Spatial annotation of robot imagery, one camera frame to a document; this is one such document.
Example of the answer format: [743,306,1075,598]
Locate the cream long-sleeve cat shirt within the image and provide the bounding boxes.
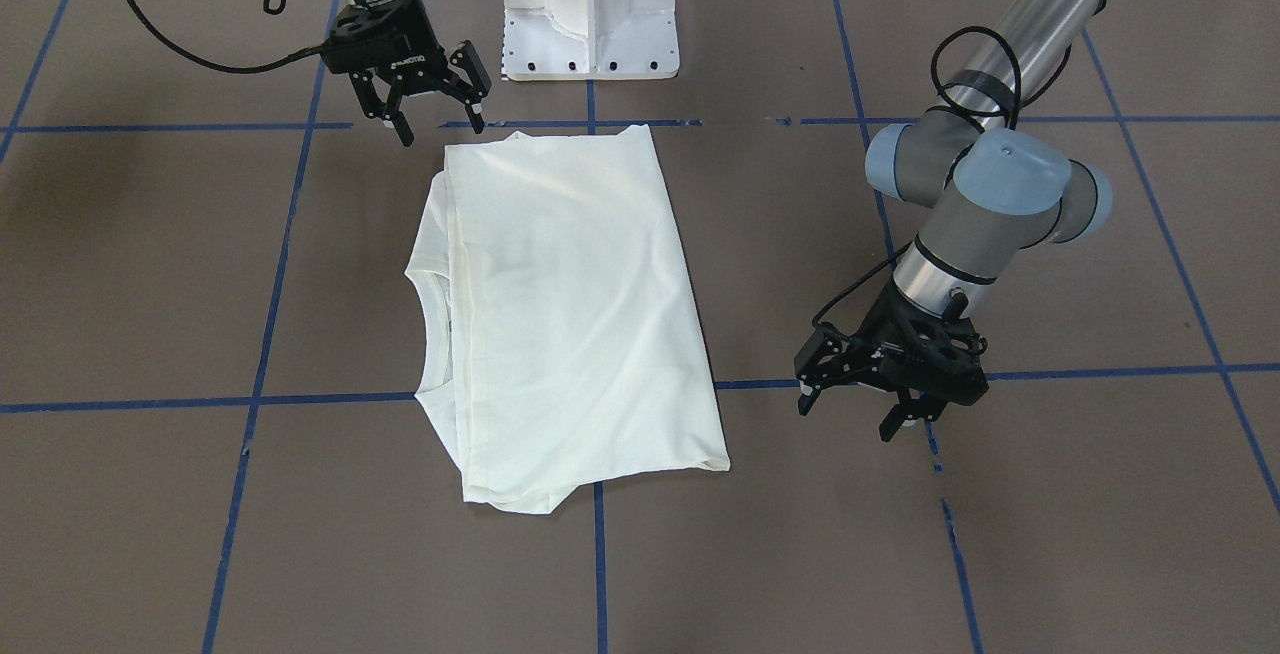
[404,125,731,516]

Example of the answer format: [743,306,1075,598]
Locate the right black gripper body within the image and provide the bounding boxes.
[320,0,453,95]

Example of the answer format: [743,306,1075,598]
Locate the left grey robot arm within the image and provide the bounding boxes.
[794,0,1114,442]

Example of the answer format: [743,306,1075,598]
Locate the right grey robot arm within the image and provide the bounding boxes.
[319,0,492,145]

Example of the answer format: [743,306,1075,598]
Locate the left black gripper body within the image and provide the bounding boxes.
[841,282,989,404]

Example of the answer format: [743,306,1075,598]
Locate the white metal base plate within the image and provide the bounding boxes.
[500,0,681,83]

